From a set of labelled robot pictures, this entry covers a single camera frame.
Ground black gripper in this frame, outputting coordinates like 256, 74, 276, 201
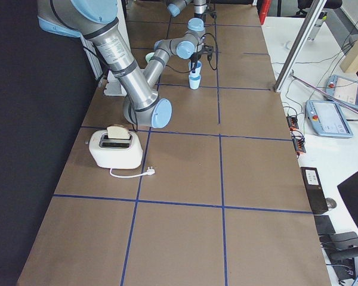
190, 52, 202, 73

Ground light blue plastic cup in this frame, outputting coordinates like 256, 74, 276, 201
189, 61, 202, 76

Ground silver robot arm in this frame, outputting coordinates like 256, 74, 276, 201
164, 0, 217, 22
37, 0, 207, 128

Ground green bowl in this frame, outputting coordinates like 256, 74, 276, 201
145, 52, 155, 63

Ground bread slice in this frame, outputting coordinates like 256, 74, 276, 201
107, 125, 130, 139

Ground orange connector block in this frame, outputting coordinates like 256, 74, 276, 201
286, 115, 299, 130
292, 135, 306, 155

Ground white toaster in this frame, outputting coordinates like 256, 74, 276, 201
89, 130, 143, 169

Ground near teach pendant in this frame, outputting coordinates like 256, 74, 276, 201
305, 100, 353, 138

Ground teach pendant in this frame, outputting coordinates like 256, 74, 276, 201
305, 100, 353, 138
325, 74, 358, 110

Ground far teach pendant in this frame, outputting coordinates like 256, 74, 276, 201
325, 74, 358, 110

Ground black box with label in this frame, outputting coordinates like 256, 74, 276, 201
300, 167, 328, 215

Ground black desk stand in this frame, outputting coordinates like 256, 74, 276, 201
319, 232, 358, 281

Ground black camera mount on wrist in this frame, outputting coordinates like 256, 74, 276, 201
203, 45, 218, 62

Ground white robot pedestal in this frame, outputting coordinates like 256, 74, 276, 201
104, 0, 130, 97

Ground white toaster cable with plug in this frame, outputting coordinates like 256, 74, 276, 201
109, 166, 156, 179

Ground aluminium frame post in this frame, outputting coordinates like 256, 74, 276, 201
273, 0, 326, 93

